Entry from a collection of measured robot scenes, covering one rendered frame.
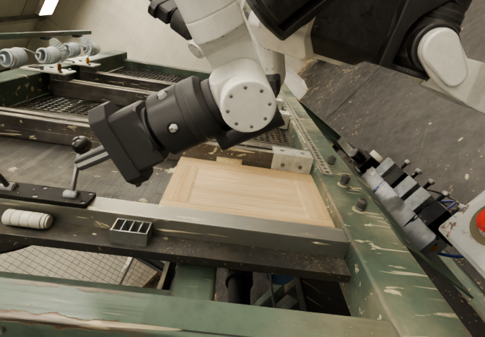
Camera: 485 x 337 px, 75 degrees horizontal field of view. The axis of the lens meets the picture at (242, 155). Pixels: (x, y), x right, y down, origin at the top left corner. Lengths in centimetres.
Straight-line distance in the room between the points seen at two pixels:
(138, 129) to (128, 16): 614
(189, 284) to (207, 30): 44
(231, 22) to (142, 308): 38
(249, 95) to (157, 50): 610
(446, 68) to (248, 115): 60
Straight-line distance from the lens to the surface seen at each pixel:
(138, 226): 67
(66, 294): 52
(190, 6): 37
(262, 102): 36
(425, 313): 61
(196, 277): 64
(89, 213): 69
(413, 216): 88
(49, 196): 73
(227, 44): 44
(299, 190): 89
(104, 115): 44
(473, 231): 53
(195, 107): 39
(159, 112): 40
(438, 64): 87
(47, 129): 110
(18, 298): 53
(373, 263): 66
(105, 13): 670
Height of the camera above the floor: 133
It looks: 14 degrees down
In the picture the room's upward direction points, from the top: 53 degrees counter-clockwise
